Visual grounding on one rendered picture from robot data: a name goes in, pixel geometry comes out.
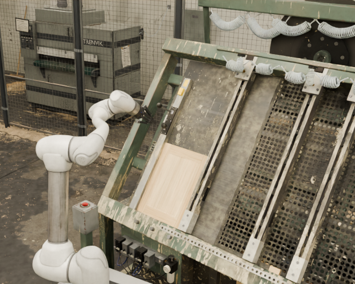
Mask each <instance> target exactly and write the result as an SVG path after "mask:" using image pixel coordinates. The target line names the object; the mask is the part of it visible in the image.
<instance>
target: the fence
mask: <svg viewBox="0 0 355 284"><path fill-rule="evenodd" d="M185 80H189V82H188V84H187V86H186V87H185V86H183V84H184V82H185ZM184 82H183V84H182V86H181V88H184V89H185V91H184V93H183V95H182V96H180V95H177V97H176V100H175V102H174V104H173V107H176V108H178V109H177V112H176V114H175V116H174V119H173V121H172V124H171V126H170V128H169V130H168V133H167V135H164V134H160V136H159V139H158V141H157V143H156V146H155V148H154V151H153V153H152V155H151V157H150V160H149V162H148V164H147V167H146V169H145V171H144V173H143V176H142V178H141V180H140V183H139V185H138V187H137V190H136V192H135V194H134V197H133V199H132V201H131V203H130V206H129V207H130V208H132V209H134V210H137V207H138V205H139V203H140V200H141V198H142V196H143V194H144V191H145V189H146V187H147V185H148V182H149V179H150V177H151V175H152V173H153V170H154V168H155V166H156V164H157V161H158V159H159V157H160V154H161V152H162V149H163V147H164V145H165V143H167V142H168V139H169V137H170V135H171V133H172V130H173V128H174V125H175V123H176V121H177V118H178V116H179V114H180V111H181V109H182V107H183V105H184V102H185V100H186V98H187V96H188V93H189V90H190V88H191V86H192V84H193V81H192V80H191V79H188V78H185V79H184Z"/></svg>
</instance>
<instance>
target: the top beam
mask: <svg viewBox="0 0 355 284"><path fill-rule="evenodd" d="M218 46H219V45H212V44H208V43H201V42H194V41H187V40H183V39H176V38H170V37H167V38H166V40H165V42H164V44H163V46H162V50H163V51H164V52H167V53H170V54H173V55H174V57H180V58H183V59H189V60H195V61H200V62H204V63H210V64H216V65H221V66H226V64H227V62H226V61H225V59H224V58H223V56H224V57H225V58H226V60H227V61H229V60H233V61H239V60H237V59H238V58H240V56H237V55H238V54H236V53H232V52H225V51H219V50H217V47H218ZM220 47H225V46H220ZM227 48H233V47H227ZM233 49H238V50H243V49H239V48H233ZM245 51H250V50H245ZM253 52H257V51H253ZM259 53H262V54H268V53H263V52H259ZM269 55H275V54H269ZM276 56H281V55H276ZM282 57H288V56H282ZM289 58H293V59H299V58H295V57H289ZM300 60H306V59H300ZM306 61H313V60H306ZM315 62H319V63H324V62H320V61H315ZM259 63H263V64H270V65H271V66H272V68H274V67H276V66H279V65H280V66H279V67H278V68H275V69H273V73H272V74H270V75H273V76H278V77H284V78H285V74H286V73H285V72H284V70H285V71H286V72H289V71H293V72H295V73H300V72H302V73H303V74H304V75H307V74H308V72H309V70H310V68H308V67H309V65H302V64H295V63H289V62H285V61H279V60H272V59H266V58H262V57H258V59H257V61H256V65H258V64H259ZM326 64H330V63H326ZM331 65H337V64H331ZM281 66H282V67H283V68H284V70H283V69H282V68H281ZM338 66H344V65H338ZM344 67H349V68H355V67H351V66H344ZM327 75H328V76H330V77H337V78H338V79H339V80H340V81H341V80H342V79H345V78H349V79H346V80H344V81H342V82H340V85H339V87H338V88H343V89H346V90H351V88H352V85H353V82H352V81H351V80H350V78H351V79H352V80H353V81H354V79H355V73H349V72H342V71H338V70H332V69H329V70H328V72H327Z"/></svg>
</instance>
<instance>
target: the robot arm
mask: <svg viewBox="0 0 355 284"><path fill-rule="evenodd" d="M144 110H145V111H146V112H147V114H146V113H145V112H144ZM124 112H126V113H128V114H129V115H132V116H134V117H135V118H136V123H144V124H148V123H150V124H155V125H156V122H155V121H154V120H153V118H152V117H151V115H152V114H151V112H150V111H149V109H148V108H147V106H146V105H143V106H140V105H139V104H138V103H137V102H136V101H135V100H133V98H132V97H131V96H130V95H128V94H127V93H125V92H123V91H120V90H115V91H113V92H112V93H111V95H110V99H105V100H103V101H100V102H98V103H96V104H94V105H93V106H92V107H91V108H90V109H89V111H88V115H89V116H90V118H91V119H92V123H93V125H94V126H95V127H96V130H95V131H93V132H92V133H90V134H89V135H88V136H87V137H86V136H83V137H76V136H69V135H52V136H47V137H44V138H42V139H40V140H39V141H38V143H37V145H36V154H37V156H38V157H39V159H41V160H43V162H44V164H45V167H46V169H47V170H48V240H47V241H46V242H45V243H44V244H43V246H42V249H40V250H39V251H38V252H37V253H36V254H35V257H34V259H33V269H34V271H35V273H36V274H37V275H39V276H40V277H42V278H44V279H47V280H50V281H55V282H62V283H72V284H109V267H108V262H107V259H106V256H105V254H104V253H103V251H102V250H101V249H100V248H98V247H96V246H87V247H84V248H82V249H80V250H79V251H78V252H77V253H76V252H74V248H73V244H72V243H71V241H70V240H68V192H69V170H70V169H71V167H72V164H73V163H76V164H78V165H80V166H87V165H89V164H91V163H93V161H95V160H96V159H97V157H98V156H99V155H100V153H101V152H102V150H103V147H104V145H105V142H106V139H107V136H108V133H109V126H108V124H107V123H106V122H105V121H106V120H108V119H109V118H111V117H112V116H113V115H115V114H117V113H124ZM144 115H145V116H146V117H147V118H148V119H146V118H145V117H144ZM141 118H142V119H143V120H145V121H146V122H144V121H140V120H139V119H141Z"/></svg>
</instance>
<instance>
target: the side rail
mask: <svg viewBox="0 0 355 284"><path fill-rule="evenodd" d="M177 63H178V60H177V59H176V58H175V57H173V56H172V55H171V54H166V53H165V54H164V56H163V58H162V61H161V63H160V65H159V67H158V69H157V72H156V74H155V76H154V78H153V81H152V83H151V85H150V88H149V90H148V92H147V94H146V97H145V99H144V101H143V103H142V105H141V106H143V105H146V106H147V108H148V109H149V111H150V112H151V114H152V115H151V117H152V118H153V117H154V115H155V113H156V111H157V103H160V102H161V100H162V97H163V94H164V93H165V91H166V88H167V85H168V83H167V82H168V79H169V77H170V75H171V74H173V72H174V70H175V68H176V65H177ZM149 126H150V123H148V124H144V123H136V119H135V122H134V124H133V125H132V128H131V130H130V133H129V135H128V137H127V139H126V142H125V144H124V146H123V148H122V150H121V153H120V155H119V157H118V159H117V162H116V164H115V166H114V169H113V171H112V173H111V175H110V178H109V180H108V182H107V184H106V186H105V189H104V191H103V193H102V195H104V196H106V197H108V198H109V197H110V198H112V199H114V200H116V201H117V199H118V197H119V195H120V193H121V190H122V188H123V186H124V184H125V181H126V179H127V177H128V175H129V172H130V170H131V167H132V166H131V164H132V162H133V159H134V157H135V156H137V154H138V152H139V149H140V147H141V145H142V143H143V140H144V138H145V136H146V134H147V132H148V129H149Z"/></svg>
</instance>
